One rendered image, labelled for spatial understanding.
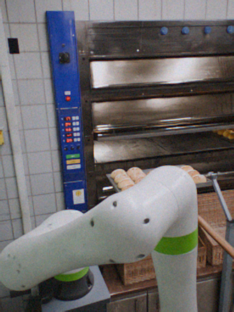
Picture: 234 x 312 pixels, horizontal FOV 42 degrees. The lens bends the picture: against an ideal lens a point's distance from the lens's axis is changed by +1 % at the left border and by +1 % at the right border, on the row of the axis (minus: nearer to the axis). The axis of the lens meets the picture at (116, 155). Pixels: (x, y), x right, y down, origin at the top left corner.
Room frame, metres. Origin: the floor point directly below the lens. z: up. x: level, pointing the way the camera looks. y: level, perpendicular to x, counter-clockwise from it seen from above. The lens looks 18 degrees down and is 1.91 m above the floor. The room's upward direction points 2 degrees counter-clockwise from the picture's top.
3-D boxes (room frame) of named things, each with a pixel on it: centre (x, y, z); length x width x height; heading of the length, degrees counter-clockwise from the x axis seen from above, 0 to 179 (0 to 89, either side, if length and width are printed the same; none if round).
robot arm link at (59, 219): (0.81, 0.17, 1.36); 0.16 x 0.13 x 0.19; 144
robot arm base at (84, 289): (0.80, 0.21, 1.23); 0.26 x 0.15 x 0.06; 108
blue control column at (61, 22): (2.84, 0.52, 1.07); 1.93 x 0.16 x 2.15; 14
